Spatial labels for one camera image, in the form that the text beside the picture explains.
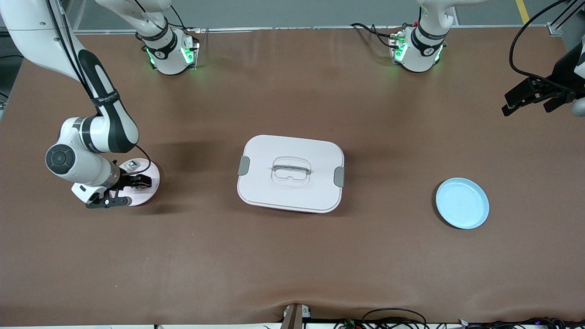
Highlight white lidded box grey clips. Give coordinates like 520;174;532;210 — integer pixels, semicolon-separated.
237;135;346;214

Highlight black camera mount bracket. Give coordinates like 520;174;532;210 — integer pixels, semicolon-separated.
86;194;130;209

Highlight brown camera post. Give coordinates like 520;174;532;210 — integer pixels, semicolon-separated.
280;303;312;329

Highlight tangled dark cable bundle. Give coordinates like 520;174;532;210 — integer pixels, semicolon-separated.
457;317;585;329

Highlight black looped cable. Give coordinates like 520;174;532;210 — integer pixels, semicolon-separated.
361;308;428;329

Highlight pale pink round plate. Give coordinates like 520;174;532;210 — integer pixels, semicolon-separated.
110;158;161;207

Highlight brown leatherette table cover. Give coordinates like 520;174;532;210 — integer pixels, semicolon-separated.
0;27;585;327

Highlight light blue round plate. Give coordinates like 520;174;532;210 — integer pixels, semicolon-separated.
436;178;489;229

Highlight aluminium frame profile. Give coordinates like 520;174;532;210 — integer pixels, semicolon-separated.
547;0;585;51

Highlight black arm base cable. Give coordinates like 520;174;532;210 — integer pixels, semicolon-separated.
351;22;405;48
170;4;188;30

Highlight silver table edge rail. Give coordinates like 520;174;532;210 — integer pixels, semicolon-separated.
73;25;549;35

